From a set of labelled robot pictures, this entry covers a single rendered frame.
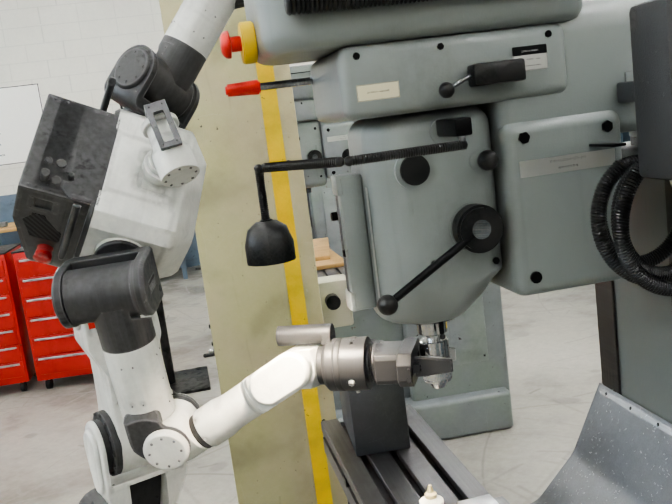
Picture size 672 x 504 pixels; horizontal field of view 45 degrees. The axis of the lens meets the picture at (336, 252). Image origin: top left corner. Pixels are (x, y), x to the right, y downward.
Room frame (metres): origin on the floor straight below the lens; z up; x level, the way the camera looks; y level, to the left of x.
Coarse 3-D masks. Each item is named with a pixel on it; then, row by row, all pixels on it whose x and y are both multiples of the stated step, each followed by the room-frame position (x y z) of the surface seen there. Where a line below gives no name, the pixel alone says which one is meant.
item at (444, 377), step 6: (420, 348) 1.25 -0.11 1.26; (438, 348) 1.23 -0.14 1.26; (444, 348) 1.24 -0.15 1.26; (420, 354) 1.26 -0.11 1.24; (426, 354) 1.24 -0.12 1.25; (432, 354) 1.23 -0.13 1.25; (438, 354) 1.23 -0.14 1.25; (444, 354) 1.23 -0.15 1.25; (450, 372) 1.24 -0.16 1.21; (426, 378) 1.24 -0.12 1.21; (432, 378) 1.23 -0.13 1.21; (438, 378) 1.23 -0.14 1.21; (444, 378) 1.23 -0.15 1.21; (450, 378) 1.24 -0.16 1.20
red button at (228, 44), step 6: (222, 36) 1.20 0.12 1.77; (228, 36) 1.19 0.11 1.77; (234, 36) 1.21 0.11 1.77; (222, 42) 1.19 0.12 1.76; (228, 42) 1.19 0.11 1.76; (234, 42) 1.20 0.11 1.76; (240, 42) 1.20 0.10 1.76; (222, 48) 1.20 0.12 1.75; (228, 48) 1.19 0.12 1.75; (234, 48) 1.20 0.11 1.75; (240, 48) 1.20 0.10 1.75; (228, 54) 1.19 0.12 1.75
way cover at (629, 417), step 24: (600, 384) 1.47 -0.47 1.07; (600, 408) 1.44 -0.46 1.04; (624, 408) 1.38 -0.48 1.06; (600, 432) 1.41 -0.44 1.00; (624, 432) 1.35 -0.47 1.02; (648, 432) 1.29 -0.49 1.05; (576, 456) 1.45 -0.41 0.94; (600, 456) 1.39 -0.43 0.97; (624, 456) 1.32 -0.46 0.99; (648, 456) 1.27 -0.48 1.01; (552, 480) 1.45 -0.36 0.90; (576, 480) 1.40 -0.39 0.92; (600, 480) 1.35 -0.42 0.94; (624, 480) 1.30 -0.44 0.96; (648, 480) 1.24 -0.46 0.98
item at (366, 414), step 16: (352, 400) 1.64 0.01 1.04; (368, 400) 1.64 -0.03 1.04; (384, 400) 1.65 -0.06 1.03; (400, 400) 1.65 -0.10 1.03; (352, 416) 1.64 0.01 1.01; (368, 416) 1.64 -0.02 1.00; (384, 416) 1.65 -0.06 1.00; (400, 416) 1.65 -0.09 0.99; (352, 432) 1.66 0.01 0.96; (368, 432) 1.64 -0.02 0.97; (384, 432) 1.64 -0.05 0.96; (400, 432) 1.65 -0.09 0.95; (368, 448) 1.64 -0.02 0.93; (384, 448) 1.64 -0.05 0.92; (400, 448) 1.65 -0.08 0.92
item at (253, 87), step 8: (256, 80) 1.31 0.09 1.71; (280, 80) 1.32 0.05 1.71; (288, 80) 1.32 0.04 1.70; (296, 80) 1.32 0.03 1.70; (304, 80) 1.32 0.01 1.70; (312, 80) 1.32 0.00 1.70; (232, 88) 1.30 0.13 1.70; (240, 88) 1.30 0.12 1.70; (248, 88) 1.30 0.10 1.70; (256, 88) 1.30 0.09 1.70; (264, 88) 1.31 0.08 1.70; (272, 88) 1.32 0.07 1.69; (232, 96) 1.31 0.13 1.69
